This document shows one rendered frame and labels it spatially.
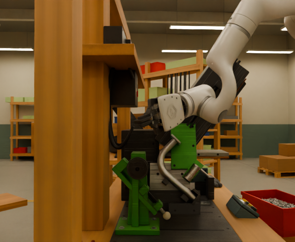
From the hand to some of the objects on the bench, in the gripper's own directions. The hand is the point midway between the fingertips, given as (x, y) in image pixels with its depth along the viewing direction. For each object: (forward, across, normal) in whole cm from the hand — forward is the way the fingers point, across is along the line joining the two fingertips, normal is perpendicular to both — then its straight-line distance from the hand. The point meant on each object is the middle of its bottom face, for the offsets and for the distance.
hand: (142, 121), depth 78 cm
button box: (-43, -56, -2) cm, 71 cm away
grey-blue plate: (-54, -56, -31) cm, 83 cm away
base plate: (-36, -52, -36) cm, 73 cm away
